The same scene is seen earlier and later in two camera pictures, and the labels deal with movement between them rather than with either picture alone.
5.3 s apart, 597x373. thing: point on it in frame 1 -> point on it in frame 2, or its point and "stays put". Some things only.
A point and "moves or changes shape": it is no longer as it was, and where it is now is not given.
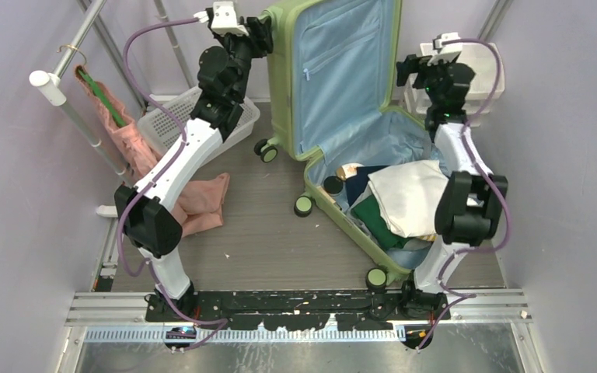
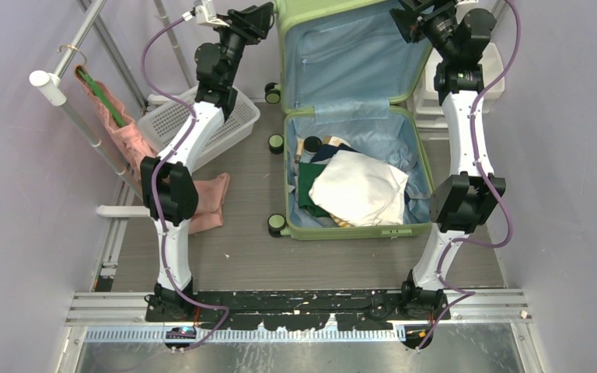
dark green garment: [369, 211] -> [307, 172]
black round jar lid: [333, 185] -> [312, 143]
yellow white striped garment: [431, 238] -> [341, 222]
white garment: [409, 194] -> [361, 192]
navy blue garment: [356, 184] -> [329, 151]
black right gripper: [411, 65] -> [411, 24]
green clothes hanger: [116, 115] stays put
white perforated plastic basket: [168, 113] stays put
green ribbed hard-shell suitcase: [330, 69] moves or changes shape
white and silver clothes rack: [53, 88] stays put
